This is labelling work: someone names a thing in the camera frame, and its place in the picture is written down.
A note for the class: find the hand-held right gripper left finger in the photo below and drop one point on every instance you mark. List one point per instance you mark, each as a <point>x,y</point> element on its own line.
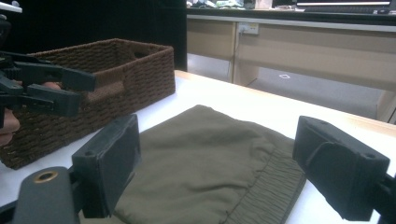
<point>107,168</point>

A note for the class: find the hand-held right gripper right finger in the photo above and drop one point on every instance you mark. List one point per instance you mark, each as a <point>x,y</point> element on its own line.
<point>339,174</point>

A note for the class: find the brown woven basket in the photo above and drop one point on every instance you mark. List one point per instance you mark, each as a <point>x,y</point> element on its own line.
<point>130,74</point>

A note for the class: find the olive green pants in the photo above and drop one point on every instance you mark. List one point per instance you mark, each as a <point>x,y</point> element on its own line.
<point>199,161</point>

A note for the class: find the black curtain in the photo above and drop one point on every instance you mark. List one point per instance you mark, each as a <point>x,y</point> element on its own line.
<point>102,21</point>

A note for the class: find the black keyboard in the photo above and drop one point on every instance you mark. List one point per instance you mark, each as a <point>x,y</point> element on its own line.
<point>339,10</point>

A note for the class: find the clutter on desk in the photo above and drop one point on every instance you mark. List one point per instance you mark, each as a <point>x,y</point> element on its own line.
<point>218,3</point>

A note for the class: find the white wall socket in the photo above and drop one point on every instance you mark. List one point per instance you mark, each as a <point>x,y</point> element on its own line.
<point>248,28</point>

